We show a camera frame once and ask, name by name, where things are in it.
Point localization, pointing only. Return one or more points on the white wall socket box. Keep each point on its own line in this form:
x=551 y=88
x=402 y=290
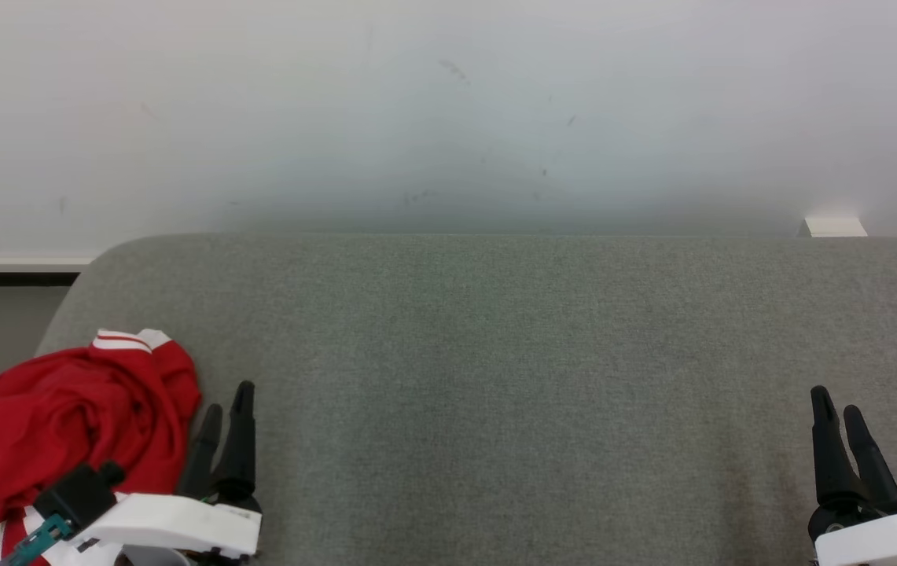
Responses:
x=835 y=227

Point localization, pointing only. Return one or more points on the red white shorts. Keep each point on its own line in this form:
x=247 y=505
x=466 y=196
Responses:
x=79 y=409

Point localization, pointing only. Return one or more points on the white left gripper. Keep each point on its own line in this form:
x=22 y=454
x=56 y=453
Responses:
x=181 y=523

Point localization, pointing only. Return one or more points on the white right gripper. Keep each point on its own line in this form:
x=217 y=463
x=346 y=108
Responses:
x=888 y=542

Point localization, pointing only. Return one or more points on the dark baseboard strip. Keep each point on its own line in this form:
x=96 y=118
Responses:
x=8 y=278

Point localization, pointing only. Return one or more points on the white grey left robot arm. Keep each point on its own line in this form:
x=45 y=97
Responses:
x=153 y=557

